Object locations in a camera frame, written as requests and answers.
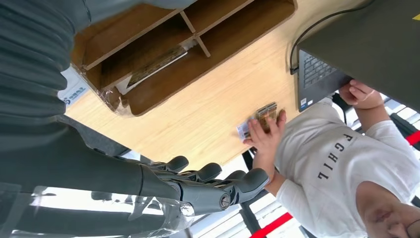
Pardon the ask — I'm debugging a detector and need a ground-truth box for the person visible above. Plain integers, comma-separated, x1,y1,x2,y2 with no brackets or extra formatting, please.
243,78,420,238

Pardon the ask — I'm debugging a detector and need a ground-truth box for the grey card reader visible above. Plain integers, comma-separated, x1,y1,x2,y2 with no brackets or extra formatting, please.
57,65,91,108

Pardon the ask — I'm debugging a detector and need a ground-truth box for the grey laptop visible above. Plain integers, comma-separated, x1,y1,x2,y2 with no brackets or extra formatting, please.
297,0,420,114

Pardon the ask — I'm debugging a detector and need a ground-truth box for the light wooden desk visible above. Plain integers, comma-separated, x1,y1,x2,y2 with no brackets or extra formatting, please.
65,0,373,172

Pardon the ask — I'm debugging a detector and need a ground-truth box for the clear plastic film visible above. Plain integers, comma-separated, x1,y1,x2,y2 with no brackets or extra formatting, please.
0,183,198,238

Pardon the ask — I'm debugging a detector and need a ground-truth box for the black laptop power cable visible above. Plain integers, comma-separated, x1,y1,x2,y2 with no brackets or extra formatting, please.
289,0,375,75

